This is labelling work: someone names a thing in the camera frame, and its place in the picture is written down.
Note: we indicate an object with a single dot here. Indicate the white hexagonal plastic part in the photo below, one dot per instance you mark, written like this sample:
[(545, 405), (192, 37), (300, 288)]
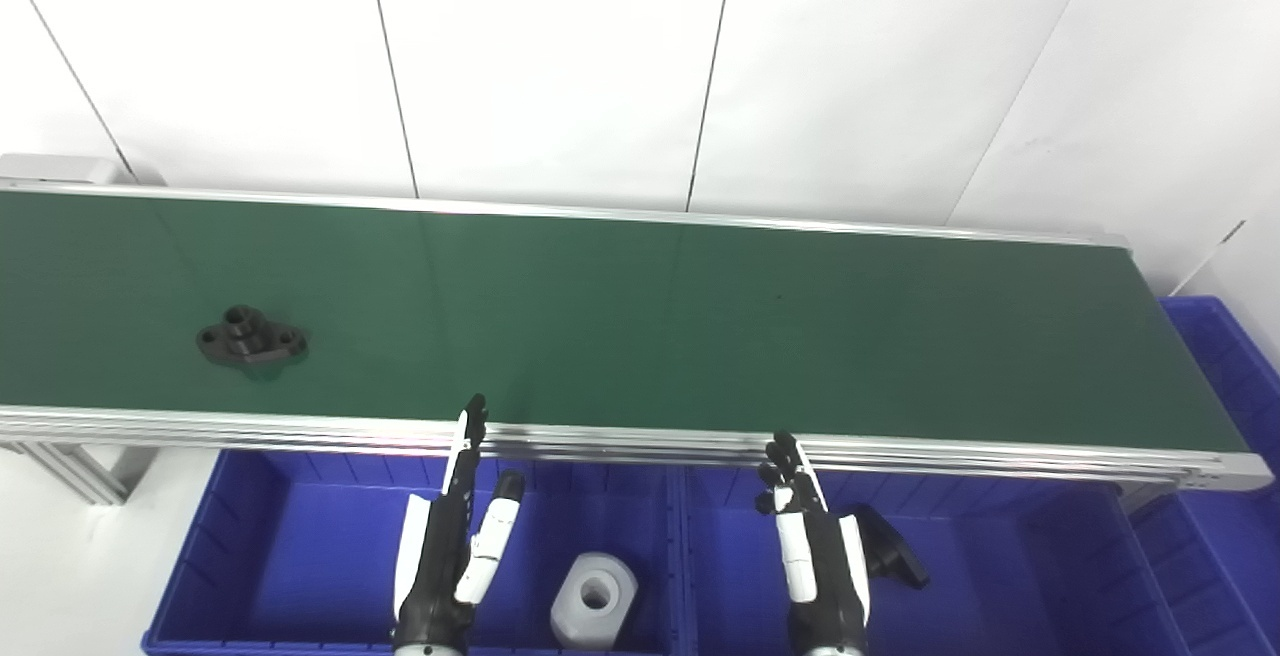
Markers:
[(595, 596)]

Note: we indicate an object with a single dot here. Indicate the black flanged machine part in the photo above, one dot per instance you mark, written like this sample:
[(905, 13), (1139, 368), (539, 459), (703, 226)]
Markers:
[(250, 338)]

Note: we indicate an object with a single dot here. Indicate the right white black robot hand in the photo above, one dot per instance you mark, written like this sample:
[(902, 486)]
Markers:
[(822, 576)]

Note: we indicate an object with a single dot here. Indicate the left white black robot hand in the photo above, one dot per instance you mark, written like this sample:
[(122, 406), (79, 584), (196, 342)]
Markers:
[(437, 556)]

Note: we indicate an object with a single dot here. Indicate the aluminium conveyor leg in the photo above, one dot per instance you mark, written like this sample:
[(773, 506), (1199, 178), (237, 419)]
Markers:
[(80, 471)]

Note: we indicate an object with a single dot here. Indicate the grey conveyor end housing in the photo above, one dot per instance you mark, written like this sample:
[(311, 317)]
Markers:
[(55, 168)]

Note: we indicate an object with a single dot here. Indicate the blue plastic bin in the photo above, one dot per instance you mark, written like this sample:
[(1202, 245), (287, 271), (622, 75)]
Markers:
[(1225, 556), (1000, 576), (300, 556)]

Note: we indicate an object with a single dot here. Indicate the green conveyor belt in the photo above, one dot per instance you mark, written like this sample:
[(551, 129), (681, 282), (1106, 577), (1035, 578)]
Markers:
[(980, 461), (650, 326)]

